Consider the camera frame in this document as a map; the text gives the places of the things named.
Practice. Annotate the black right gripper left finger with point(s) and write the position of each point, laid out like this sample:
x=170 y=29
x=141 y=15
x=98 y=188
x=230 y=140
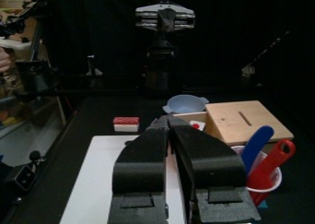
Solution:
x=139 y=172

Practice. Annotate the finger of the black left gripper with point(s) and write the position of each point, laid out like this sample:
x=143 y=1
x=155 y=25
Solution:
x=171 y=20
x=162 y=20

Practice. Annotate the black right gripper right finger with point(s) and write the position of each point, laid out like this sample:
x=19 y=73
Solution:
x=213 y=169

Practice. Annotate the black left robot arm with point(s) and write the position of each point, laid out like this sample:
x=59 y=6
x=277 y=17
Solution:
x=161 y=54

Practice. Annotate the white cutting board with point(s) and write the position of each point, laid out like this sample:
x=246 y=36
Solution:
x=93 y=178

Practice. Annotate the white sushi with red dot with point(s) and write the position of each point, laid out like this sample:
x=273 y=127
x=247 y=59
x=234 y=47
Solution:
x=197 y=125

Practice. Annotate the red and white sushi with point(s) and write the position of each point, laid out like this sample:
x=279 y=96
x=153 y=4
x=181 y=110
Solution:
x=126 y=124

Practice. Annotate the person's bare hand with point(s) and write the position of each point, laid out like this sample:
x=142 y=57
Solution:
x=5 y=60

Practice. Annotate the blue plastic utensil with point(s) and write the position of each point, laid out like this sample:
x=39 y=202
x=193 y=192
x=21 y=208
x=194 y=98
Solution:
x=257 y=144

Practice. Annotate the red plastic cup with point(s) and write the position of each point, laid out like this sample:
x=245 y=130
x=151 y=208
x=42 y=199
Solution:
x=266 y=184

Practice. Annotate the red plastic utensil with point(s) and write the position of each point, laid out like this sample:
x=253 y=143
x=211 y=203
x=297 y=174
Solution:
x=273 y=163

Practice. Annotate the wooden box with slot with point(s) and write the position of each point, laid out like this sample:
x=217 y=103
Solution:
x=246 y=120

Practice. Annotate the light blue toy bowl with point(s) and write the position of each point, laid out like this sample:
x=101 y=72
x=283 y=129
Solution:
x=185 y=104

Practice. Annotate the small black box device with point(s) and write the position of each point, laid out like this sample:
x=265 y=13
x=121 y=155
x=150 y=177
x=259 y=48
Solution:
x=22 y=177

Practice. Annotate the grey frame corner bracket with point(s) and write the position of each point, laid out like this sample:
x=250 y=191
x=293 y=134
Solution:
x=94 y=68
x=247 y=70

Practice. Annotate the thin diagonal frame rod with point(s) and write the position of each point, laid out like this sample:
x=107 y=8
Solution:
x=270 y=48

